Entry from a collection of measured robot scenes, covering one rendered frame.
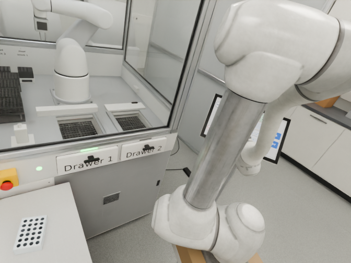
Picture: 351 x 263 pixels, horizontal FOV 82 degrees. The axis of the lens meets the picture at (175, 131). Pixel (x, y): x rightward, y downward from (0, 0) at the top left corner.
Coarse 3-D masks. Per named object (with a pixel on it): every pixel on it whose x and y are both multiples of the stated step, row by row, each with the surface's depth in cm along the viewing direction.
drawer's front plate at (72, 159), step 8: (80, 152) 98; (88, 152) 99; (96, 152) 101; (104, 152) 104; (112, 152) 107; (56, 160) 92; (64, 160) 94; (72, 160) 96; (80, 160) 99; (104, 160) 108; (112, 160) 111; (64, 168) 96; (72, 168) 99; (80, 168) 102; (88, 168) 105
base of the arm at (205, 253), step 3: (204, 252) 79; (207, 252) 78; (204, 255) 78; (207, 255) 77; (210, 255) 76; (213, 255) 75; (204, 258) 78; (207, 258) 77; (210, 258) 76; (213, 258) 75; (207, 261) 76; (210, 261) 76; (213, 261) 75; (216, 261) 74
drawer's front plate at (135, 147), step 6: (162, 138) 124; (126, 144) 112; (132, 144) 113; (138, 144) 115; (144, 144) 117; (150, 144) 120; (156, 144) 123; (162, 144) 127; (126, 150) 112; (132, 150) 115; (138, 150) 118; (156, 150) 127; (162, 150) 130; (132, 156) 118; (138, 156) 121
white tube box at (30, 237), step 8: (40, 216) 82; (24, 224) 78; (32, 224) 79; (40, 224) 81; (24, 232) 76; (32, 232) 77; (40, 232) 78; (16, 240) 73; (24, 240) 74; (32, 240) 74; (40, 240) 75; (16, 248) 71; (24, 248) 72; (32, 248) 73; (40, 248) 75
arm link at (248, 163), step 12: (288, 96) 53; (300, 96) 49; (276, 108) 61; (288, 108) 59; (264, 120) 68; (276, 120) 65; (264, 132) 70; (276, 132) 69; (252, 144) 86; (264, 144) 73; (240, 156) 87; (252, 156) 82; (264, 156) 80; (240, 168) 90; (252, 168) 87
